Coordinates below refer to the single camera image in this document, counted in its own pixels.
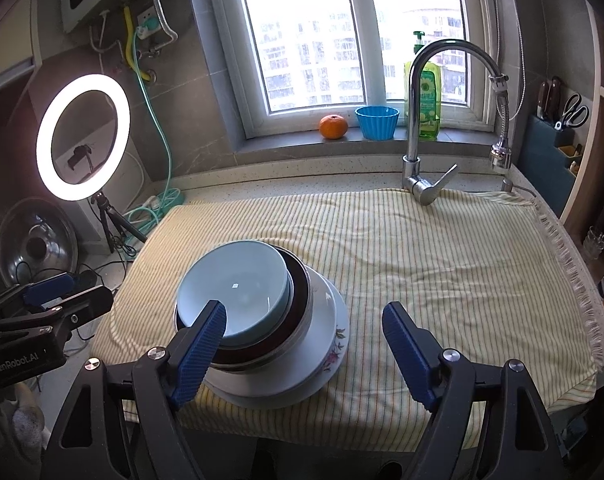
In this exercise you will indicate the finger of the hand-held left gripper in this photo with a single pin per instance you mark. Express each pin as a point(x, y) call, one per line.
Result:
point(47, 290)
point(89, 305)

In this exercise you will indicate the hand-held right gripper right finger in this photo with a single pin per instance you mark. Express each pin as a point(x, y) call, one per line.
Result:
point(406, 355)

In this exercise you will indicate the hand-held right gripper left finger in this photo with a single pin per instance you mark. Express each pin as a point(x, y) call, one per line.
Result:
point(202, 355)

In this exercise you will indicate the white plate small pink flowers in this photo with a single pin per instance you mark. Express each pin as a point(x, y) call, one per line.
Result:
point(338, 350)

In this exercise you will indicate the light blue ceramic bowl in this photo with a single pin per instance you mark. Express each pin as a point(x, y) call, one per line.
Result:
point(232, 285)

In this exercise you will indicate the white plate grey leaf print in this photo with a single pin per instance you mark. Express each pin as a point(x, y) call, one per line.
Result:
point(327, 320)

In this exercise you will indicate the red bowl steel interior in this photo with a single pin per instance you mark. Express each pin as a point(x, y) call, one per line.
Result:
point(293, 300)

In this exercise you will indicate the steel pot lid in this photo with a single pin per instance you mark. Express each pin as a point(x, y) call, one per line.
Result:
point(12, 240)

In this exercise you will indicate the beige fuzzy slipper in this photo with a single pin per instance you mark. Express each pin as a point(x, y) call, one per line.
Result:
point(28, 425)

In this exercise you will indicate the black tripod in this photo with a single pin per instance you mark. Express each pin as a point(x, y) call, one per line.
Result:
point(107, 220)

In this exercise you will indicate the yellow striped cloth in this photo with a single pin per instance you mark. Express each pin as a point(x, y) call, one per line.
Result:
point(406, 260)

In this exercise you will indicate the white power strip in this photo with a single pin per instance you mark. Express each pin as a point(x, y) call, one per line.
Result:
point(154, 202)

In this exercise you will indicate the clear glass jar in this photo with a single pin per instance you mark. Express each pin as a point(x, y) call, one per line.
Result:
point(594, 242)

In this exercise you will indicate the dark teal knife block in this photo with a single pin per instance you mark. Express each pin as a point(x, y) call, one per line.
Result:
point(541, 170)

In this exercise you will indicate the chrome faucet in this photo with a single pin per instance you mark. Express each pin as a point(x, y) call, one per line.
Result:
point(411, 125)

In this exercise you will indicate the blue ribbed cup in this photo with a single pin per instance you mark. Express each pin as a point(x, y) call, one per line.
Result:
point(376, 124)

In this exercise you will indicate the orange tangerine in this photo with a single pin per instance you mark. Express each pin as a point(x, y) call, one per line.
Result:
point(333, 126)

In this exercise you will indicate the green dish soap bottle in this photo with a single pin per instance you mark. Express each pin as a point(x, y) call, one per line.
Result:
point(428, 105)

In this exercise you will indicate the white framed window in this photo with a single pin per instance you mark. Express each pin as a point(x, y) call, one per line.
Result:
point(307, 35)

